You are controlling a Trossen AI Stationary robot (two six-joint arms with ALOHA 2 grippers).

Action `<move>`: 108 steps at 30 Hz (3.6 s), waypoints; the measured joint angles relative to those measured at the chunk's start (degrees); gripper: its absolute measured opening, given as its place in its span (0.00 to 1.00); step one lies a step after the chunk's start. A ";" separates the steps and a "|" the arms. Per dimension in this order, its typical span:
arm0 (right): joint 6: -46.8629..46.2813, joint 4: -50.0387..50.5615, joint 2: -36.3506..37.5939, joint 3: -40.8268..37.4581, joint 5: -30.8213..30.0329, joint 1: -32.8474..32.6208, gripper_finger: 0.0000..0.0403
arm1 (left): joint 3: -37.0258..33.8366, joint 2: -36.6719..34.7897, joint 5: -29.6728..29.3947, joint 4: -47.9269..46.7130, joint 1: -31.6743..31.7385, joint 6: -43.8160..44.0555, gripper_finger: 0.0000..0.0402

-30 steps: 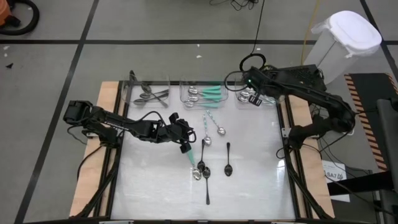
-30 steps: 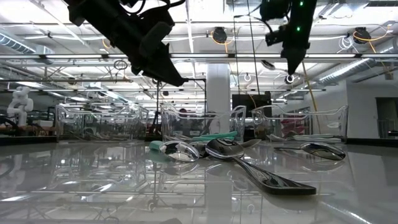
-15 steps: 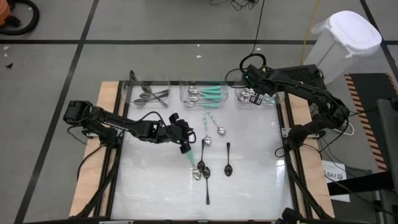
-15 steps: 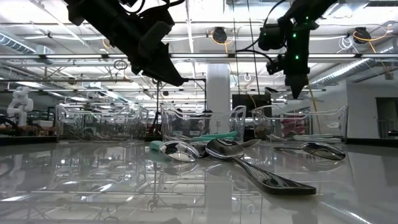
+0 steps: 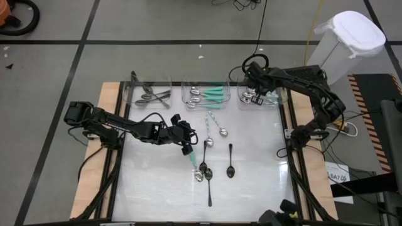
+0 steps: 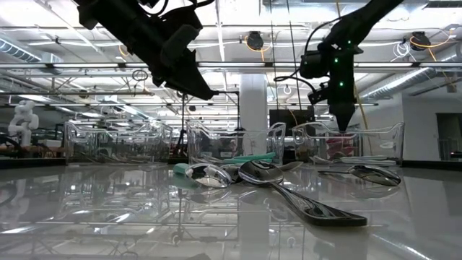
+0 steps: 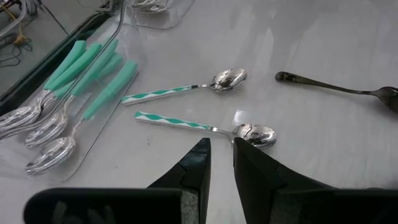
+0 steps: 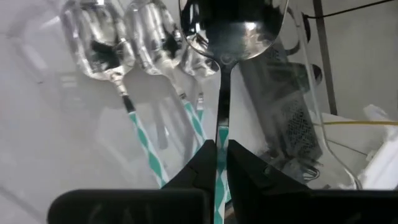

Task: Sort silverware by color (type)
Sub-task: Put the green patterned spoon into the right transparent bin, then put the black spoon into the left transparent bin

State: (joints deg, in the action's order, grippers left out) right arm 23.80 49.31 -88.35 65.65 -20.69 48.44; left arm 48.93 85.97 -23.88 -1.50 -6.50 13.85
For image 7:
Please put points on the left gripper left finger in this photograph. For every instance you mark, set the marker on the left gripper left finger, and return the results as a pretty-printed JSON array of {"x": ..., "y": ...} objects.
[{"x": 192, "y": 180}]

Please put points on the clear plastic bin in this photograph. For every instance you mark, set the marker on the clear plastic bin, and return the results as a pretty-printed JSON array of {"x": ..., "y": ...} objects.
[
  {"x": 174, "y": 18},
  {"x": 90, "y": 130}
]

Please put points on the black metal spoon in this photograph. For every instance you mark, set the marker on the black metal spoon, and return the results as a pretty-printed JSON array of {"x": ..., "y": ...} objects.
[{"x": 284, "y": 76}]

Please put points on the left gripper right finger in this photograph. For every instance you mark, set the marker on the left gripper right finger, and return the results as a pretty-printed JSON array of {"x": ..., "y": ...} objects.
[{"x": 261, "y": 193}]

